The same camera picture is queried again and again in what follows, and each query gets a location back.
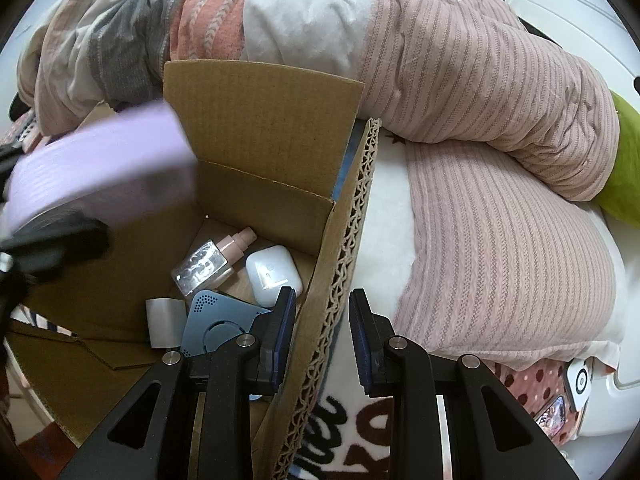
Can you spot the green plush pillow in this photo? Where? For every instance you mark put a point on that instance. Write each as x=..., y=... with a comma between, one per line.
x=620, y=196

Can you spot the white round-marker device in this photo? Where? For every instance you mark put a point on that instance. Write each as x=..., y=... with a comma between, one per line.
x=578, y=383

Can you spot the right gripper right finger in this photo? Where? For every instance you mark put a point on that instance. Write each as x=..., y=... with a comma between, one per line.
x=451, y=418

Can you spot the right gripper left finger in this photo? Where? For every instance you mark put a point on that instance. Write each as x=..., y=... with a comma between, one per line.
x=190, y=417

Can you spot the smartphone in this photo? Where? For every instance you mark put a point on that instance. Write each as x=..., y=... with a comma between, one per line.
x=552, y=417

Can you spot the blue square device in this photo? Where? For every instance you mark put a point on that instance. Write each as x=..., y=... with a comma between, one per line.
x=213, y=320

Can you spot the white bed headboard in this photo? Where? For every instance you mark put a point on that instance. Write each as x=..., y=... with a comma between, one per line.
x=592, y=30

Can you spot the striped pink grey duvet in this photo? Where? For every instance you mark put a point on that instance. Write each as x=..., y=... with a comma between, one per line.
x=432, y=70

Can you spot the pink ribbed pillow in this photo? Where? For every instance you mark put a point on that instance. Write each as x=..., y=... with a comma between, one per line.
x=505, y=268

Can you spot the clear pink-capped bottle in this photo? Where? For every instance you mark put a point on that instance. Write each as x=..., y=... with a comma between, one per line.
x=212, y=263

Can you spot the brown cardboard box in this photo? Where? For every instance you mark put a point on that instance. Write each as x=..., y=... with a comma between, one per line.
x=270, y=141

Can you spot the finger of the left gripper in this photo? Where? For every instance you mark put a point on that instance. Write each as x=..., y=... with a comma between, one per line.
x=42, y=253

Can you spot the white earbuds case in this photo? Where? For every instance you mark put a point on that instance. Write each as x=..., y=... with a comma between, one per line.
x=268, y=270

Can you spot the striped fleece blanket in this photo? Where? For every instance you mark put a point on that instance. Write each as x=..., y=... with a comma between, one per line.
x=104, y=213

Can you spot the purple carton box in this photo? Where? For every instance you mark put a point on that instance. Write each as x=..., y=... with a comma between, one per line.
x=116, y=170

